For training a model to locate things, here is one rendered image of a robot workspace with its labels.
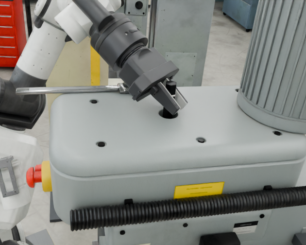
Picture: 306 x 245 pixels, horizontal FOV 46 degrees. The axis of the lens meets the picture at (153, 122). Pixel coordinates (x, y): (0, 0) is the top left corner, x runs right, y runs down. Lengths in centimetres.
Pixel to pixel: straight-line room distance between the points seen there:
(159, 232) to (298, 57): 40
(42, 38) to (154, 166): 53
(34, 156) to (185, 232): 50
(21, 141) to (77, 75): 152
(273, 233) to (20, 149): 67
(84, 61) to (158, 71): 184
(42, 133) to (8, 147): 306
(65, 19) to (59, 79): 183
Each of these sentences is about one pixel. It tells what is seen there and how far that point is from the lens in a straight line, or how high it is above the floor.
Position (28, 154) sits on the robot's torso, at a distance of 104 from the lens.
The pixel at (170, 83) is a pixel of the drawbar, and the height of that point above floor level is 195.
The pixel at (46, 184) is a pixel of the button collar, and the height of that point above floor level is 176.
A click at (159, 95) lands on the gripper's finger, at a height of 193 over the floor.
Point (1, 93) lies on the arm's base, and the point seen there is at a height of 179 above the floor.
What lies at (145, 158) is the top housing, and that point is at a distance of 58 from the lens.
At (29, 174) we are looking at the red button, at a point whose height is 178.
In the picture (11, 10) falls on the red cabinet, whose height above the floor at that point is 87.
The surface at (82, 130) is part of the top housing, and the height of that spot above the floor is 189.
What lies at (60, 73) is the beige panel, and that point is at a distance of 251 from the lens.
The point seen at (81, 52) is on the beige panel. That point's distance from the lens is 246.
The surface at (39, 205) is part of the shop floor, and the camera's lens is 324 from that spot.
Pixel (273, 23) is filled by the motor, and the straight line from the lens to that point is 66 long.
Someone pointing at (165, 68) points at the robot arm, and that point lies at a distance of 68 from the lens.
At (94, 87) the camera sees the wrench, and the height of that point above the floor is 190.
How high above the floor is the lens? 223
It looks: 31 degrees down
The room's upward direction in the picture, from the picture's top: 5 degrees clockwise
